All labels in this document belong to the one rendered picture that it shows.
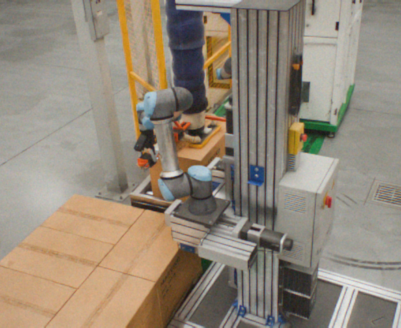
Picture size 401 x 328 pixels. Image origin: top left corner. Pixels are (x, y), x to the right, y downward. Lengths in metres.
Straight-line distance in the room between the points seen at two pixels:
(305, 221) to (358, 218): 1.86
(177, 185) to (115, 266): 0.85
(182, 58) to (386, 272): 2.07
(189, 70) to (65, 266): 1.42
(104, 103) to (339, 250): 2.21
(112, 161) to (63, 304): 1.85
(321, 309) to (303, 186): 1.05
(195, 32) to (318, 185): 1.25
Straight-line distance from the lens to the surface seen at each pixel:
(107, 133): 4.29
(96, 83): 4.11
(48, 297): 2.94
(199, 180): 2.37
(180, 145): 3.30
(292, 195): 2.36
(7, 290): 3.08
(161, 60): 3.79
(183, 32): 3.03
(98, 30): 3.92
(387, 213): 4.37
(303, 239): 2.50
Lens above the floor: 2.53
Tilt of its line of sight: 31 degrees down
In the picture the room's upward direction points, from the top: 4 degrees counter-clockwise
